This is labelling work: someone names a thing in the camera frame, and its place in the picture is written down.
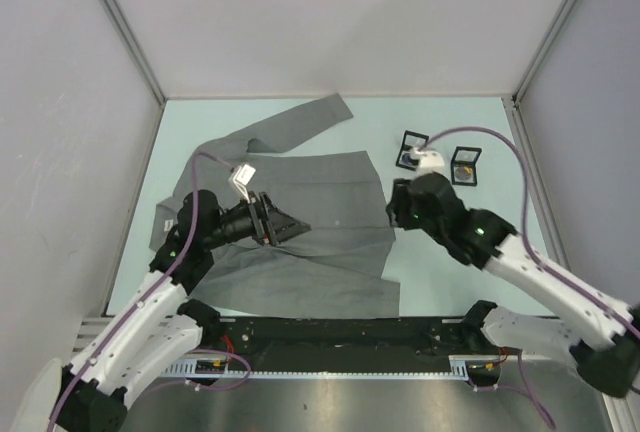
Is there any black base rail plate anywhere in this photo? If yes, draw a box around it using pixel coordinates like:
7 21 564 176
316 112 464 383
221 316 491 372

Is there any black frame stand left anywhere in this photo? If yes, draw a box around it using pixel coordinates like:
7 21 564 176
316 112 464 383
395 130 429 171

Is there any silver yellow round brooch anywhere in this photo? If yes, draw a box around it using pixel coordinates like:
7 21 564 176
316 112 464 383
454 165 475 183

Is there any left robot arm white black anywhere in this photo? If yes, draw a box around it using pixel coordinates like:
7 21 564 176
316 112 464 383
46 190 311 431

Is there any grey button-up shirt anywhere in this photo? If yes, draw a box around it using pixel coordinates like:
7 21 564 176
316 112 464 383
150 94 400 319

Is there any white slotted cable duct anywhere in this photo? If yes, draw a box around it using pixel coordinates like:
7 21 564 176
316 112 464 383
158 357 469 382

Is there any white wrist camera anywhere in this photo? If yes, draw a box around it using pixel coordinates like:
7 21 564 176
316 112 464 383
228 163 256 202
409 147 445 176

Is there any aluminium frame post left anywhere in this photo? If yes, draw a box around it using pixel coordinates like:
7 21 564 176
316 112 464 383
72 0 167 106

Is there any black frame stand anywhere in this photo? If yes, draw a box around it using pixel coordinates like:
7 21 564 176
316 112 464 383
450 146 483 187
395 130 429 171

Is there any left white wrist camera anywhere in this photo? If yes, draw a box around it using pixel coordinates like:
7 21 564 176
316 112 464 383
228 163 256 202

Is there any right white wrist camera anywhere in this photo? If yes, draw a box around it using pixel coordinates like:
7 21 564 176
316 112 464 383
409 147 445 176

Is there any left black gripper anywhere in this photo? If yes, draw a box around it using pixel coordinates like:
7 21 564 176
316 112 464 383
203 191 310 250

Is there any aluminium frame post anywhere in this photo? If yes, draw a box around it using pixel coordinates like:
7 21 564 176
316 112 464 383
72 0 167 106
510 0 609 106

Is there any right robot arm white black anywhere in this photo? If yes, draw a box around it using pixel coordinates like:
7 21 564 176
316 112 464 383
386 173 639 398

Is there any black frame stand right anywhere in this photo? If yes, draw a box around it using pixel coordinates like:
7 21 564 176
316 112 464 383
450 146 483 187

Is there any aluminium frame post right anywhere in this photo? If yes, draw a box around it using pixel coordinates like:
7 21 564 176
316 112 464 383
510 0 609 106

